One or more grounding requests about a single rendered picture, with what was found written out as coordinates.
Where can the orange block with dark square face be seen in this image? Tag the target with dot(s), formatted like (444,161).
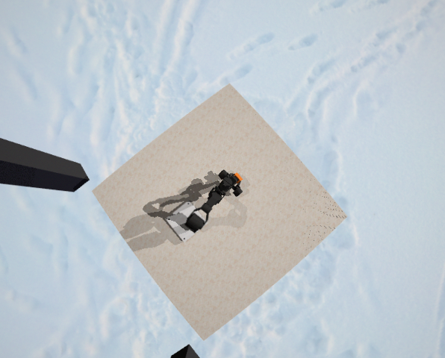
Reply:
(239,178)

